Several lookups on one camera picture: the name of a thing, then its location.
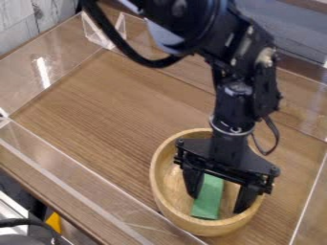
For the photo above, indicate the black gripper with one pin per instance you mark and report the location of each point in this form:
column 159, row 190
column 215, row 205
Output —
column 224, row 156

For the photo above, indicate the green rectangular block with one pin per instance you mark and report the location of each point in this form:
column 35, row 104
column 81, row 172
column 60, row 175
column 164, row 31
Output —
column 206, row 207

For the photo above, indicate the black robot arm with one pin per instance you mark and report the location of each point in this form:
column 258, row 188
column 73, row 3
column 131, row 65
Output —
column 210, row 28

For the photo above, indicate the brown wooden bowl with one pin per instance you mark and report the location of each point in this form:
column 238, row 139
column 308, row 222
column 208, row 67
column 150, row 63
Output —
column 174, row 201

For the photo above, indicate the yellow warning label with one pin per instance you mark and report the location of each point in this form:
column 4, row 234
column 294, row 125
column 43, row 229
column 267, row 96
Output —
column 53, row 222

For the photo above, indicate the clear acrylic front wall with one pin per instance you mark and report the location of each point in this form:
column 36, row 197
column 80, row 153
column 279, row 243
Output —
column 104, row 211

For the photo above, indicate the clear acrylic corner bracket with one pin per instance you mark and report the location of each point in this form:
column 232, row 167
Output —
column 93, row 33

